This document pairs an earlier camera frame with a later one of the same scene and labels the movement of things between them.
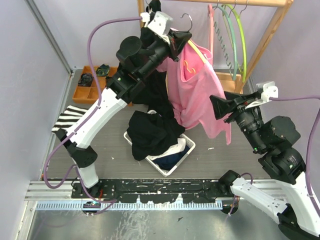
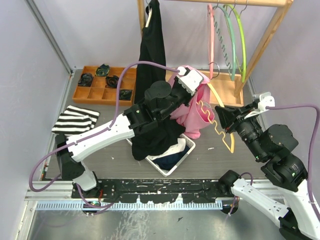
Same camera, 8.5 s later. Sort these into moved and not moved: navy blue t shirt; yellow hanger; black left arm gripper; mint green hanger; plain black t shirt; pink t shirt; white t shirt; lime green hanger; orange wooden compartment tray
Moved: yellow hanger; black left arm gripper; pink t shirt
Not moved: lime green hanger; white t shirt; orange wooden compartment tray; navy blue t shirt; mint green hanger; plain black t shirt
